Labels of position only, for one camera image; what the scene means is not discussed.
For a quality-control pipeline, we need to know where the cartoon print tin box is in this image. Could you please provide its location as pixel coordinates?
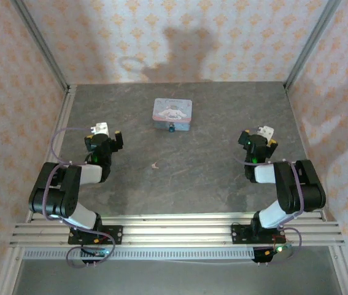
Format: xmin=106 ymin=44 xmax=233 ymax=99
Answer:
xmin=152 ymin=97 xmax=193 ymax=133

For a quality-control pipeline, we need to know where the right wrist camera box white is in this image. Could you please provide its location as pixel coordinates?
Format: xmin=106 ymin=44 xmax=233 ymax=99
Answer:
xmin=258 ymin=124 xmax=275 ymax=138

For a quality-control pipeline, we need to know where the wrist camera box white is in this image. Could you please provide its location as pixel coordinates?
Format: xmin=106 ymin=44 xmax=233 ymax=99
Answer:
xmin=258 ymin=124 xmax=275 ymax=138
xmin=89 ymin=122 xmax=110 ymax=136

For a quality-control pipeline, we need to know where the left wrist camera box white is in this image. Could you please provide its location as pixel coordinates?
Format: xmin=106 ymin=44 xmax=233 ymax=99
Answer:
xmin=89 ymin=122 xmax=110 ymax=136

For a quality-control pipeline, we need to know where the aluminium side rail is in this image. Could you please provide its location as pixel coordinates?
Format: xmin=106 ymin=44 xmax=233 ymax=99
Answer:
xmin=26 ymin=85 xmax=78 ymax=222

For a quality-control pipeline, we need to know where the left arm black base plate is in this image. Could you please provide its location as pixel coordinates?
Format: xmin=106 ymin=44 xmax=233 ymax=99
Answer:
xmin=68 ymin=225 xmax=123 ymax=246

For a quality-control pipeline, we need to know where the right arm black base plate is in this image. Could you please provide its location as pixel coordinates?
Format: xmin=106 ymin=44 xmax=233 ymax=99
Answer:
xmin=231 ymin=223 xmax=285 ymax=246

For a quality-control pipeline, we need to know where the aluminium mounting rail beam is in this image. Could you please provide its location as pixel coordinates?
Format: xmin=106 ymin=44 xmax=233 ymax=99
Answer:
xmin=9 ymin=211 xmax=346 ymax=247

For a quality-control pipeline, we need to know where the aluminium frame post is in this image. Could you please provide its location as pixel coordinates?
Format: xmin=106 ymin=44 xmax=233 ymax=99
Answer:
xmin=284 ymin=0 xmax=343 ymax=90
xmin=10 ymin=0 xmax=70 ymax=92

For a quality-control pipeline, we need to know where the slotted grey cable duct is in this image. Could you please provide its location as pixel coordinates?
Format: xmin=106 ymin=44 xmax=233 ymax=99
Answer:
xmin=22 ymin=247 xmax=256 ymax=261

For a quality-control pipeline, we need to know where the aluminium frame leg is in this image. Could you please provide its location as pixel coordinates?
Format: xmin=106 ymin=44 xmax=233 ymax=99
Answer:
xmin=0 ymin=245 xmax=24 ymax=295
xmin=328 ymin=245 xmax=348 ymax=295

